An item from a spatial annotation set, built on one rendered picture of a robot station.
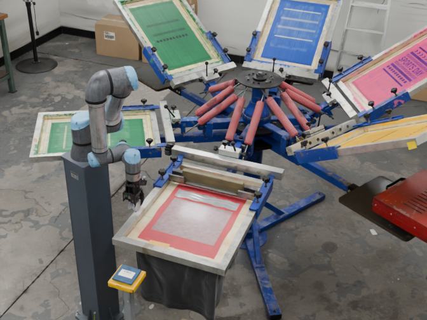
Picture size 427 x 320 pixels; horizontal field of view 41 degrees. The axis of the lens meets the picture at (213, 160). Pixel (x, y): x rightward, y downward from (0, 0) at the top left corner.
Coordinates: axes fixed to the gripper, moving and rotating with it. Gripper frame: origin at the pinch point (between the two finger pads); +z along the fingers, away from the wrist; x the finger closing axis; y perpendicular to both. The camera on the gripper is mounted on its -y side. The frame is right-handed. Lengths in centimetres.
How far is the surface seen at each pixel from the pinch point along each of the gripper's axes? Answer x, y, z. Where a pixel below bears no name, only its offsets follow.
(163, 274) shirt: 21.2, 13.2, 26.1
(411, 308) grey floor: 151, -94, 100
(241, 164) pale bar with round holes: 37, -59, -4
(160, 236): 17.4, 8.4, 6.2
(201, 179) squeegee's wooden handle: 21.5, -36.9, -2.1
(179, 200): 14.1, -23.0, 5.7
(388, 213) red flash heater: 122, -41, -5
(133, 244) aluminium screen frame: 9.8, 22.8, 3.1
